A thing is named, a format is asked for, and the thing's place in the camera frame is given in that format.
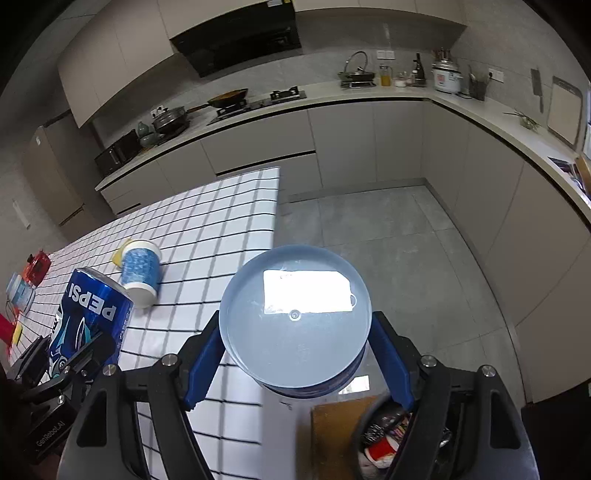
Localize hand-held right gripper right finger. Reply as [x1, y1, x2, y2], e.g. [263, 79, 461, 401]
[369, 311, 541, 480]

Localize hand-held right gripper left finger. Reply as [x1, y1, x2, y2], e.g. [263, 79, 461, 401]
[58, 311, 227, 480]

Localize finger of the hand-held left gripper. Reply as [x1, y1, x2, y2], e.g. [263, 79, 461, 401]
[58, 333, 122, 388]
[9, 338, 51, 384]

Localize blue soda can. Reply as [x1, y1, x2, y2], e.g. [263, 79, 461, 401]
[48, 267, 134, 384]

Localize black trash bin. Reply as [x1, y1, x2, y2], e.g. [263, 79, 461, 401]
[353, 392, 467, 480]

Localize red paper cup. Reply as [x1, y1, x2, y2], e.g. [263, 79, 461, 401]
[365, 434, 402, 469]

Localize blue round plastic container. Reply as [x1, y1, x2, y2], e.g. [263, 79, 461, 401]
[220, 246, 372, 401]

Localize white blue plastic tub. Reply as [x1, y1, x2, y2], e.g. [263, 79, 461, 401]
[6, 273, 35, 315]

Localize blue patterned paper cup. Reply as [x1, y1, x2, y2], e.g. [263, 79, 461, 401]
[121, 240, 162, 309]

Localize yellow sponge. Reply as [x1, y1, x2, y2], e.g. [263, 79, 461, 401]
[113, 240, 139, 268]

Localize checkered tablecloth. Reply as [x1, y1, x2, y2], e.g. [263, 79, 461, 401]
[0, 167, 281, 480]

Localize beige refrigerator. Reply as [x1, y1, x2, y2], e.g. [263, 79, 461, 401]
[22, 113, 112, 250]

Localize black microwave oven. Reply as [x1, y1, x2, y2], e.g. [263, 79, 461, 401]
[95, 129, 141, 176]

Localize grey base cabinets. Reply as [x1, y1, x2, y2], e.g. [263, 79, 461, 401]
[97, 97, 591, 402]

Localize green teapot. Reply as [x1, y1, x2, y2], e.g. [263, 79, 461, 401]
[136, 121, 160, 148]

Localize wok with lid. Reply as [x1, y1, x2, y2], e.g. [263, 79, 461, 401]
[151, 105, 191, 134]

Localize stack of books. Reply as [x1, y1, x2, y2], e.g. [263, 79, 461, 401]
[547, 157, 591, 195]

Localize kitchen countertop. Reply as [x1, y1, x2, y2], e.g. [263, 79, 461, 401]
[95, 85, 591, 213]

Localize frying pan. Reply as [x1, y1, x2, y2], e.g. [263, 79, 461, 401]
[187, 88, 250, 114]

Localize small green plant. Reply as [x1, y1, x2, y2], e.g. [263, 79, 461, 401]
[503, 110, 541, 131]

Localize gas stove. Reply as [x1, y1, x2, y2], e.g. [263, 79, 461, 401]
[206, 86, 308, 126]

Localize utensil holder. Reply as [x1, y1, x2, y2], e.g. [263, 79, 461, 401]
[468, 65, 488, 101]

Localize white rice cooker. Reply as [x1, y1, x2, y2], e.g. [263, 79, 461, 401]
[431, 58, 465, 95]

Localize cutting board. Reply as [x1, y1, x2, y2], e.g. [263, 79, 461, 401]
[547, 76, 583, 146]

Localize kitchen cleaver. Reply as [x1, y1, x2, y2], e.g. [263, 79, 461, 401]
[530, 68, 546, 114]

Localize black range hood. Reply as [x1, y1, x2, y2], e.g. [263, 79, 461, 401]
[170, 0, 303, 78]

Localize grey wall cabinets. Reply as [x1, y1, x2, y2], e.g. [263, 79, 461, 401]
[58, 0, 467, 129]

